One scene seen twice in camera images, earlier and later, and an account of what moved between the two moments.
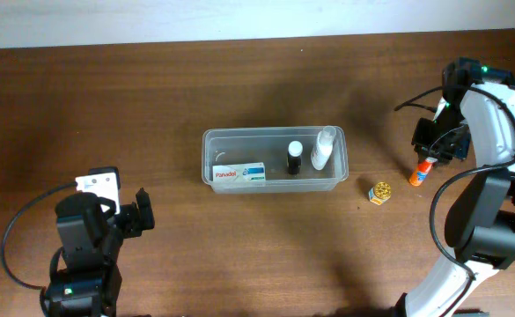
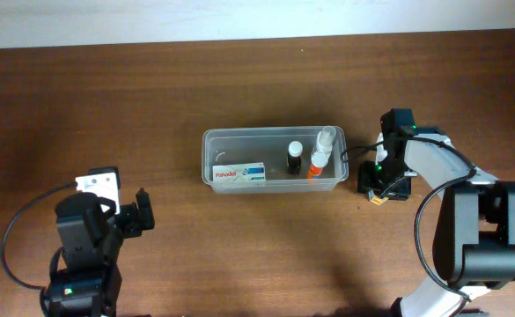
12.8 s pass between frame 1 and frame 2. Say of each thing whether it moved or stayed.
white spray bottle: stayed
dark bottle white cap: stayed
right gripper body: moved
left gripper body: stayed
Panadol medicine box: stayed
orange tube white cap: moved
